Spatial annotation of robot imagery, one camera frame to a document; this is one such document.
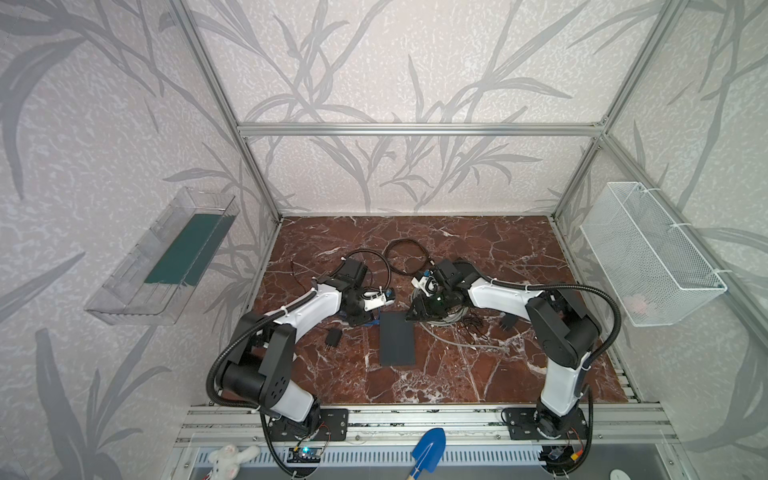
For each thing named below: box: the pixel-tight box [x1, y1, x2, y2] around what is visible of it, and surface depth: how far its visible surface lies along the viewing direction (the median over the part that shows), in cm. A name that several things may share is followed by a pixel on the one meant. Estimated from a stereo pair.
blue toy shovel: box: [408, 428, 447, 480], surface depth 72 cm
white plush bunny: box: [208, 444, 261, 480], surface depth 68 cm
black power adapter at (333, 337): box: [325, 329, 342, 346], surface depth 90 cm
